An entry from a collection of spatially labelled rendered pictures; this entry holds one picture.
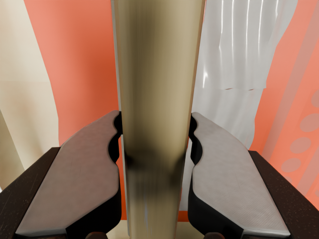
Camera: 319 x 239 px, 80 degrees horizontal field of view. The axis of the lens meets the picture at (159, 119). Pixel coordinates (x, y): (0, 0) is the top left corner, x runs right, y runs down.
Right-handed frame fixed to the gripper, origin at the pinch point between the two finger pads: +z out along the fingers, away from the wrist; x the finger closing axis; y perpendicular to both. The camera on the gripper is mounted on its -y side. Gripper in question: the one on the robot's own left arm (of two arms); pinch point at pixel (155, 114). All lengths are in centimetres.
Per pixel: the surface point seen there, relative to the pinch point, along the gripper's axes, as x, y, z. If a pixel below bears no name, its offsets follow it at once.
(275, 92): 11.6, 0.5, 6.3
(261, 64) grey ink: 9.2, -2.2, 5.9
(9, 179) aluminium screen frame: -15.1, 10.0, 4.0
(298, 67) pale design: 12.9, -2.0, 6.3
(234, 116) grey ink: 7.9, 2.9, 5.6
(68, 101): -8.4, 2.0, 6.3
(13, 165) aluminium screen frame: -15.1, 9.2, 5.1
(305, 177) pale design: 19.0, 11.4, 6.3
